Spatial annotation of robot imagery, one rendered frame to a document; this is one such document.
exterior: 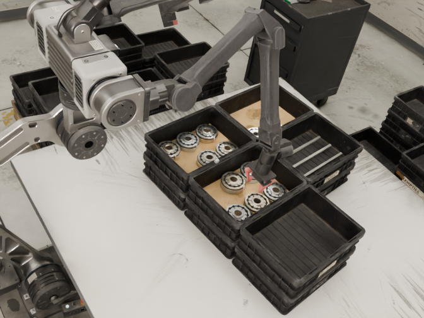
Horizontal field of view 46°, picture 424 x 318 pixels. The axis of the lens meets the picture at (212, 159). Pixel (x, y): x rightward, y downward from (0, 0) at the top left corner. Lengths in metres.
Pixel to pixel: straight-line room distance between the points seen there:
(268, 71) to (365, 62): 3.29
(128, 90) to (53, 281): 1.13
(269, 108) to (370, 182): 0.96
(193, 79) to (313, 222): 0.87
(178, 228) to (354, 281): 0.74
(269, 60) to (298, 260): 0.76
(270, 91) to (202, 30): 3.11
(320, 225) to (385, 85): 2.78
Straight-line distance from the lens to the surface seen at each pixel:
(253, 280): 1.97
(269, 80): 1.71
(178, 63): 3.39
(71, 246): 2.04
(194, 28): 4.82
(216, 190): 2.08
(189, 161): 2.18
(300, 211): 2.10
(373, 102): 4.43
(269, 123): 1.76
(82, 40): 1.55
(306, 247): 2.00
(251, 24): 1.60
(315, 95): 3.92
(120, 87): 1.42
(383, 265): 2.25
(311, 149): 2.40
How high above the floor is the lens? 2.35
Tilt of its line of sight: 43 degrees down
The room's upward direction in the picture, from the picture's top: 11 degrees clockwise
